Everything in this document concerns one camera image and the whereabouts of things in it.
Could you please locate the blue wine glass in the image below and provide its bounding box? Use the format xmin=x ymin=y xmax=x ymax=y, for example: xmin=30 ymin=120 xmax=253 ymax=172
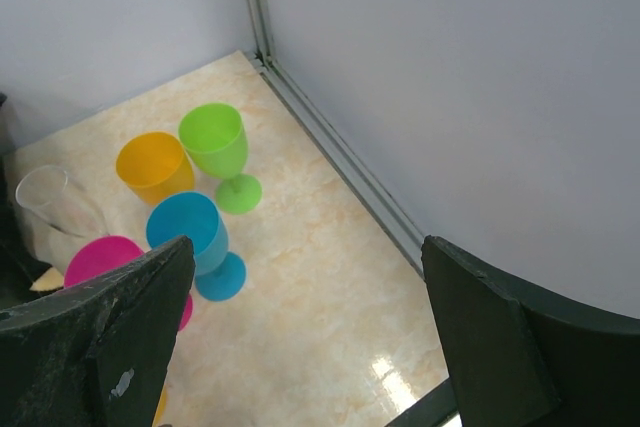
xmin=146 ymin=191 xmax=247 ymax=302

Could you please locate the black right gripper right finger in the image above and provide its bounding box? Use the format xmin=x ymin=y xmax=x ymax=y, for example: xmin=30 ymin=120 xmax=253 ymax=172
xmin=422 ymin=236 xmax=639 ymax=426

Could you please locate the green wine glass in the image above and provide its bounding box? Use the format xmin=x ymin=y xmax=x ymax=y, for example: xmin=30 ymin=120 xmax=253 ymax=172
xmin=178 ymin=103 xmax=262 ymax=215

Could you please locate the black cream flower blanket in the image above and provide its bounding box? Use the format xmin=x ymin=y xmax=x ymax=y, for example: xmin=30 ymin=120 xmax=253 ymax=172
xmin=0 ymin=91 xmax=66 ymax=308

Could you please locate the orange yellow wine glass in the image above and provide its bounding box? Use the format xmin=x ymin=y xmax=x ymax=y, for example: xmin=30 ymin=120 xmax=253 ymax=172
xmin=152 ymin=387 xmax=167 ymax=426

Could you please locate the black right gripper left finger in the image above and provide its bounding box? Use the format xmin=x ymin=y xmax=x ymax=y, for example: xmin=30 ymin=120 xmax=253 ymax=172
xmin=1 ymin=236 xmax=194 ymax=426

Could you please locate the magenta wine glass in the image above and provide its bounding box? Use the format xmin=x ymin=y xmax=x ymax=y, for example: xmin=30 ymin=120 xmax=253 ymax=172
xmin=63 ymin=235 xmax=194 ymax=332

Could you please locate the clear wine glass back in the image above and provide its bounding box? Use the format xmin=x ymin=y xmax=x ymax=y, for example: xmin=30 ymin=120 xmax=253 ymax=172
xmin=15 ymin=165 xmax=108 ymax=238

